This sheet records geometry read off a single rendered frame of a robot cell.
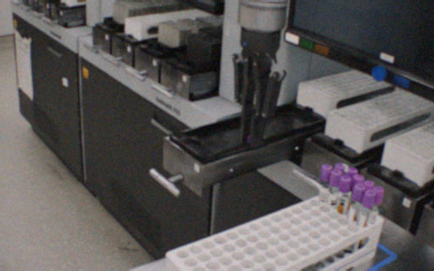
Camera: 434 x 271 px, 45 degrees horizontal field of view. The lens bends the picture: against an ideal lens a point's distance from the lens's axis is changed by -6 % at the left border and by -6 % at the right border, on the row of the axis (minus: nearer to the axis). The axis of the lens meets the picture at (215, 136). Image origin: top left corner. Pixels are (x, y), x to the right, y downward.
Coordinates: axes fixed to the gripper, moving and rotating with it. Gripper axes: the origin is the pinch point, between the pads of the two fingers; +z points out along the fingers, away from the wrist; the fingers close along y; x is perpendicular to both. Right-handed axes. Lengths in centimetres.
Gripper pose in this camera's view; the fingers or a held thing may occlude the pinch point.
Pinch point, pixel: (252, 128)
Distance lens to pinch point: 107.7
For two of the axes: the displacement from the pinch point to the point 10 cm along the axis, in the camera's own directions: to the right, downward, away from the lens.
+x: -8.0, 2.2, -5.6
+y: -6.0, -3.8, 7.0
